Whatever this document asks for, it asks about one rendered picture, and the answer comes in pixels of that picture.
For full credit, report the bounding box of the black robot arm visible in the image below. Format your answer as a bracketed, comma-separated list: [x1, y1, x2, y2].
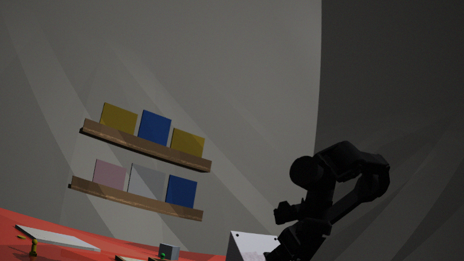
[264, 141, 390, 261]

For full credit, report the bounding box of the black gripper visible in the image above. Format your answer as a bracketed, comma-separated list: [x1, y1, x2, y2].
[295, 193, 333, 261]

